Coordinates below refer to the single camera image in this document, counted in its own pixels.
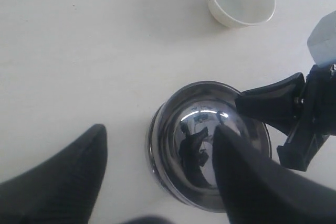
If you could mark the ribbed stainless steel bowl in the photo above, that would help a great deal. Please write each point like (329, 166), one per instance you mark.
(180, 141)

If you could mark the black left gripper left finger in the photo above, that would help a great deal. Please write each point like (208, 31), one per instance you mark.
(64, 188)

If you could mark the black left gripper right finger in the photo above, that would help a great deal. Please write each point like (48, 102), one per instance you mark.
(255, 189)

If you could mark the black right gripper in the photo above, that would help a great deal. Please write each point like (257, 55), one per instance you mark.
(279, 104)

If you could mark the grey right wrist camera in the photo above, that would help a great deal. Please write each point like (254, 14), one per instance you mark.
(321, 42)

